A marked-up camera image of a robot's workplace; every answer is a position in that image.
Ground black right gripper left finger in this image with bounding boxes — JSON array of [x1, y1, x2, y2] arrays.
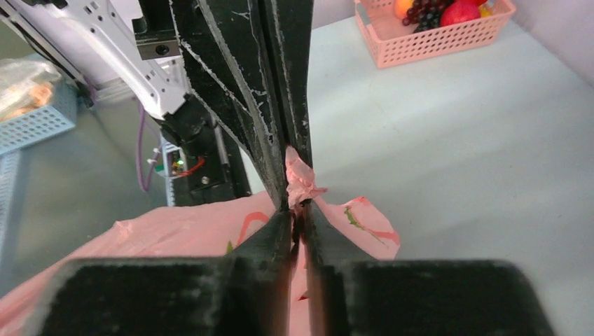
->
[[34, 212, 292, 335]]

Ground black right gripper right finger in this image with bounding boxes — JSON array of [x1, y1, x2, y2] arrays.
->
[[303, 204, 554, 335]]

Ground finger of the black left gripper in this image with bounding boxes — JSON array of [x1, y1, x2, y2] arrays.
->
[[169, 1, 288, 211], [259, 0, 314, 167]]

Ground pink printed plastic bag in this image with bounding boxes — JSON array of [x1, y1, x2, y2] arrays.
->
[[0, 146, 401, 336]]

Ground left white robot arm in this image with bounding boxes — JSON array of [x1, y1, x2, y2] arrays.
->
[[1, 1, 314, 210]]

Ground orange fake peach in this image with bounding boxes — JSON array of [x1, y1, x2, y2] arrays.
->
[[394, 0, 413, 20]]

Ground dark purple fake grapes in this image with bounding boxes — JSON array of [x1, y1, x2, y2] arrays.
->
[[402, 0, 454, 32]]

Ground red fake apple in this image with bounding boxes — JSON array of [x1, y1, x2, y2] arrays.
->
[[440, 1, 481, 27]]

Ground yellow fake fruit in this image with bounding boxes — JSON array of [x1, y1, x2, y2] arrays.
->
[[478, 3, 492, 18]]

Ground pink plastic perforated basket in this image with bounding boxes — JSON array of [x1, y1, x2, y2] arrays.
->
[[354, 1, 516, 69]]

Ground blue perforated bin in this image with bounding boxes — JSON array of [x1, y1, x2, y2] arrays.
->
[[1, 55, 78, 155]]

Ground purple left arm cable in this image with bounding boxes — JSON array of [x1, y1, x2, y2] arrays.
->
[[135, 101, 161, 193]]

